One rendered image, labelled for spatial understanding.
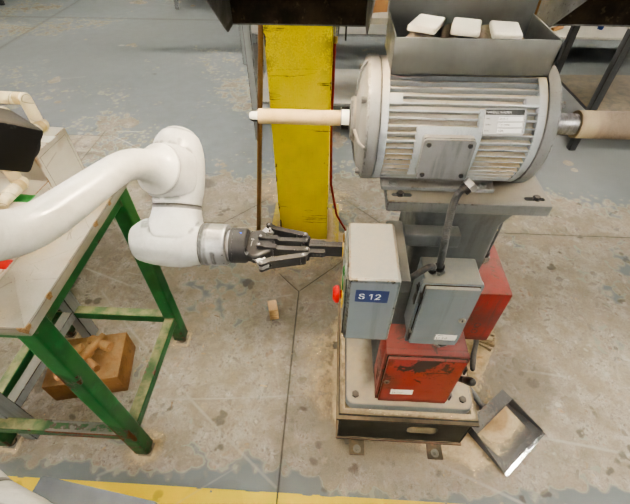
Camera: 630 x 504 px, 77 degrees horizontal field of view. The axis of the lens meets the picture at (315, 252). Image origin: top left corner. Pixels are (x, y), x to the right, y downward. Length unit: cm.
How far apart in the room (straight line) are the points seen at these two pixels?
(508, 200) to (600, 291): 169
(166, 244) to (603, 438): 183
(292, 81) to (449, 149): 113
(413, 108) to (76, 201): 60
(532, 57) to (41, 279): 115
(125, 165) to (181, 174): 12
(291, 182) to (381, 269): 141
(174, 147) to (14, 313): 54
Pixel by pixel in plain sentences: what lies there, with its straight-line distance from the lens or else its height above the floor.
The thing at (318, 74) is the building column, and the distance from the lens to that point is 182.
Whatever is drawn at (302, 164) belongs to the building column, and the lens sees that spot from 203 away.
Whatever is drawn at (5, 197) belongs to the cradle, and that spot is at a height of 105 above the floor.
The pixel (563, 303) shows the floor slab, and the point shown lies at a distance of 244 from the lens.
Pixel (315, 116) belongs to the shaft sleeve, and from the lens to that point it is 90.
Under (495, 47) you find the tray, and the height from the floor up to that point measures 143.
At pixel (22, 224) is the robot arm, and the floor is 133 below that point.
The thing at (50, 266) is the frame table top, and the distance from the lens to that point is 119.
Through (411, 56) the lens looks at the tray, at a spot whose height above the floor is 141.
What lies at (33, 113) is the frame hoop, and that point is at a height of 116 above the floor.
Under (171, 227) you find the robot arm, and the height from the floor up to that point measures 113.
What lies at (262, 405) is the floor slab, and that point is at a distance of 182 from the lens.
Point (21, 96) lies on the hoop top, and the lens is 135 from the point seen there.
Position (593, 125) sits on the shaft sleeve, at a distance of 103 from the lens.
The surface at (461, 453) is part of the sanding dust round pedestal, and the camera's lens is 183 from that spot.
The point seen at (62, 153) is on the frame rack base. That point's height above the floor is 105.
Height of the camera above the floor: 167
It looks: 46 degrees down
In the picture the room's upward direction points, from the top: straight up
